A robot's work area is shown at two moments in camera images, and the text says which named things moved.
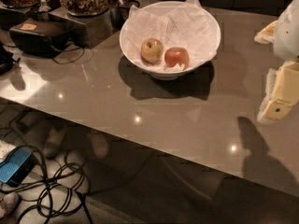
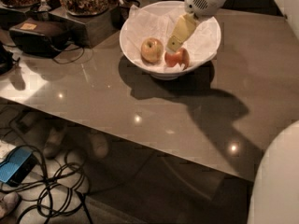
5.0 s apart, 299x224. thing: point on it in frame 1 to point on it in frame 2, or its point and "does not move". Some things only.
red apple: x=177 y=55 does not move
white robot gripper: x=287 y=35 to x=204 y=2
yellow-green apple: x=151 y=49 does not move
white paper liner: x=183 y=23 does not move
